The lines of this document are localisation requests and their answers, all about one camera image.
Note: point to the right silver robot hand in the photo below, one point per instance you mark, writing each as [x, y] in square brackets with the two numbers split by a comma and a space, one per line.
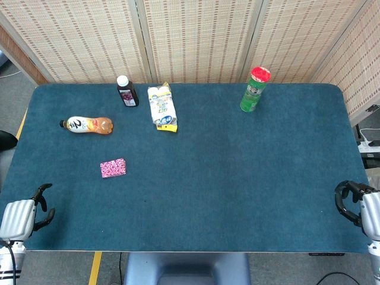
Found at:
[372, 210]

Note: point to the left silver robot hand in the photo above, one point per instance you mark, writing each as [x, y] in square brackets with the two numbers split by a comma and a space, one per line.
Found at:
[17, 218]

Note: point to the pink patterned block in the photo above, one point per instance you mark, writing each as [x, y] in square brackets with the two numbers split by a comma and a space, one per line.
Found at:
[113, 168]

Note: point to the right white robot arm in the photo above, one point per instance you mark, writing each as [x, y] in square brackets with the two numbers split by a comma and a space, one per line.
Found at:
[374, 255]

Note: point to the black equipment box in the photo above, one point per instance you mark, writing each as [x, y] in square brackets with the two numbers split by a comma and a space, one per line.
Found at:
[372, 163]

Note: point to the black desk control panel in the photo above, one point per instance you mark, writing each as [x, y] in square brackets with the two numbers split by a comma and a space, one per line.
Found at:
[326, 254]

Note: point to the white power strip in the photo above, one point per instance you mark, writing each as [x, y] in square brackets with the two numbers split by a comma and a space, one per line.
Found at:
[369, 146]

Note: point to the black chair seat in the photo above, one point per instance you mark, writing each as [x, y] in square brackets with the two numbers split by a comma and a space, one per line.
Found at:
[6, 140]

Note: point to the orange juice plastic bottle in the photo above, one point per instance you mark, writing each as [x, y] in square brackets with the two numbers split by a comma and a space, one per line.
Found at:
[89, 125]

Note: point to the woven bamboo screen panel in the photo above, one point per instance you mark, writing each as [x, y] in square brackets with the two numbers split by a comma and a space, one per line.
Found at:
[359, 68]
[83, 41]
[199, 38]
[294, 38]

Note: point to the brown wooden screen panel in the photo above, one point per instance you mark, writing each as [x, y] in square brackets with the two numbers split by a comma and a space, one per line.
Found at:
[17, 56]

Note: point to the dark grape juice bottle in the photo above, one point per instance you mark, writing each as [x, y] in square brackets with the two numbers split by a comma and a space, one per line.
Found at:
[128, 94]

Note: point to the blue felt desk mat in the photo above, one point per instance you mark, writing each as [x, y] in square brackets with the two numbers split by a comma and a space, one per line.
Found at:
[207, 184]

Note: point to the green chip can, red lid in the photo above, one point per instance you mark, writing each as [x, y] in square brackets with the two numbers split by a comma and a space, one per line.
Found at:
[252, 95]

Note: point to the blue-grey robot torso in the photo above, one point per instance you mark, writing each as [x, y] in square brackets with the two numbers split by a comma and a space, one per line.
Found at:
[187, 268]

